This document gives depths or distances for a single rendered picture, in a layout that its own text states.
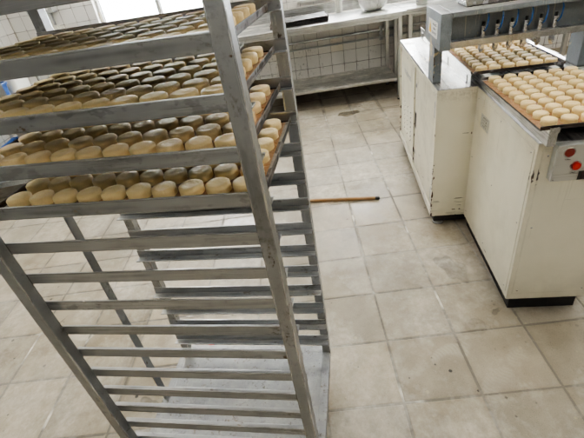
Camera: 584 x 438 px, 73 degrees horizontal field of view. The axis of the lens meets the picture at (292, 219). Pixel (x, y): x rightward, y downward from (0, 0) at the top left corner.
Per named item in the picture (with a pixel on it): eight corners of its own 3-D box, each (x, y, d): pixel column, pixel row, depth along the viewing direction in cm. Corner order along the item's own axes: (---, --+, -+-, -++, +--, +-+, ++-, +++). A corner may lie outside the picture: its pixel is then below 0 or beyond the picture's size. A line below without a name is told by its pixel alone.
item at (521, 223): (461, 225, 240) (477, 73, 191) (521, 221, 235) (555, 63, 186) (501, 313, 183) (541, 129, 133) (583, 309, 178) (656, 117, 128)
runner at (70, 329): (299, 325, 95) (297, 316, 93) (298, 335, 93) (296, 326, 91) (64, 325, 106) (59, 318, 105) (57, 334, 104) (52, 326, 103)
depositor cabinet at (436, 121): (399, 142, 347) (400, 40, 301) (486, 134, 337) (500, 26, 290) (429, 228, 242) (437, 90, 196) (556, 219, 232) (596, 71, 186)
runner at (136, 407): (315, 409, 115) (315, 403, 113) (315, 419, 112) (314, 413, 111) (116, 401, 126) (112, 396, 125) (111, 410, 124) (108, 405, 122)
